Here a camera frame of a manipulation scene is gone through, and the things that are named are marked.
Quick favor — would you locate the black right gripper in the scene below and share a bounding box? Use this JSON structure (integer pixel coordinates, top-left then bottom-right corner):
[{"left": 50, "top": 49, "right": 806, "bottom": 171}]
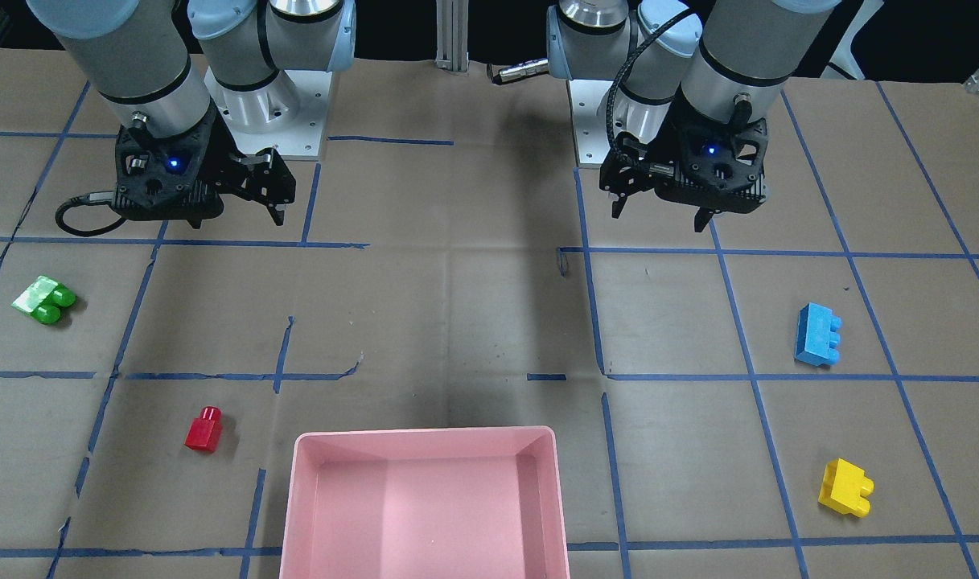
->
[{"left": 113, "top": 104, "right": 297, "bottom": 227}]

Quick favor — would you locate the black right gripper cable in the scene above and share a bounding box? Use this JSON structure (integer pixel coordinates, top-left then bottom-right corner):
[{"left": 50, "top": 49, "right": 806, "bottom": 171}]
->
[{"left": 55, "top": 191, "right": 128, "bottom": 238}]

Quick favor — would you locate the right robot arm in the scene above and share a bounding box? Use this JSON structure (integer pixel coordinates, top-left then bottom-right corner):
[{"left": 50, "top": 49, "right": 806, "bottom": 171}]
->
[{"left": 28, "top": 1, "right": 356, "bottom": 237}]

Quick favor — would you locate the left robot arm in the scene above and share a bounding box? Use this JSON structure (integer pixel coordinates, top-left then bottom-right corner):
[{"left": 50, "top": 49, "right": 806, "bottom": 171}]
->
[{"left": 547, "top": 1, "right": 836, "bottom": 232}]

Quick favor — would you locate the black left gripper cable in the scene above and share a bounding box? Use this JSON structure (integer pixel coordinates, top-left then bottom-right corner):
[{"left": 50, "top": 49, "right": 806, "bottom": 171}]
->
[{"left": 606, "top": 8, "right": 703, "bottom": 166}]

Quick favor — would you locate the green toy block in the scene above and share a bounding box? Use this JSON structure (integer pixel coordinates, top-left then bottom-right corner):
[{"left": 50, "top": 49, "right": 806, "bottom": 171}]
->
[{"left": 11, "top": 275, "right": 77, "bottom": 325}]

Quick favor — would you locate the blue toy block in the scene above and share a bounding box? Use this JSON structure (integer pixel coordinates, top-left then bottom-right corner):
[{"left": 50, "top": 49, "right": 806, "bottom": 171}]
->
[{"left": 794, "top": 302, "right": 843, "bottom": 367}]

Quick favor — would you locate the yellow toy block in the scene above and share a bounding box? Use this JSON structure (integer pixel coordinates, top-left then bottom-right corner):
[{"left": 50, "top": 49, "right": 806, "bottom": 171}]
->
[{"left": 819, "top": 458, "right": 875, "bottom": 518}]

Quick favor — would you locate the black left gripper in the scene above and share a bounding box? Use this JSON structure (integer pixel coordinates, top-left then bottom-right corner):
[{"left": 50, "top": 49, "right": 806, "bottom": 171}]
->
[{"left": 599, "top": 94, "right": 768, "bottom": 233}]

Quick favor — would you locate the aluminium frame post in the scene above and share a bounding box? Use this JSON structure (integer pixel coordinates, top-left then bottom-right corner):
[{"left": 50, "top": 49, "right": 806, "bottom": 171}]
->
[{"left": 434, "top": 0, "right": 468, "bottom": 76}]

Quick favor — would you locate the red toy block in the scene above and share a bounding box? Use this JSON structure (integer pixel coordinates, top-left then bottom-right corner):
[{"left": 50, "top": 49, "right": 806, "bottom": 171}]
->
[{"left": 183, "top": 405, "right": 222, "bottom": 454}]

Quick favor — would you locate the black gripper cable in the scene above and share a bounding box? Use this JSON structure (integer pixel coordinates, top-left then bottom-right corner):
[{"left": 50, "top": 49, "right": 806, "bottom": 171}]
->
[
  {"left": 55, "top": 191, "right": 128, "bottom": 238},
  {"left": 606, "top": 8, "right": 703, "bottom": 166}
]

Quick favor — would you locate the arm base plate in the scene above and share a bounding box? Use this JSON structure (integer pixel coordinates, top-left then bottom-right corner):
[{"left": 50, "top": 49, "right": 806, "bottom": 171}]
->
[
  {"left": 204, "top": 69, "right": 334, "bottom": 161},
  {"left": 567, "top": 80, "right": 650, "bottom": 169}
]

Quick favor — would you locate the pink plastic box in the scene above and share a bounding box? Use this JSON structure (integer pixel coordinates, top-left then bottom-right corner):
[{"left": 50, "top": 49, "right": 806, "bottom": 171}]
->
[{"left": 279, "top": 425, "right": 570, "bottom": 578}]

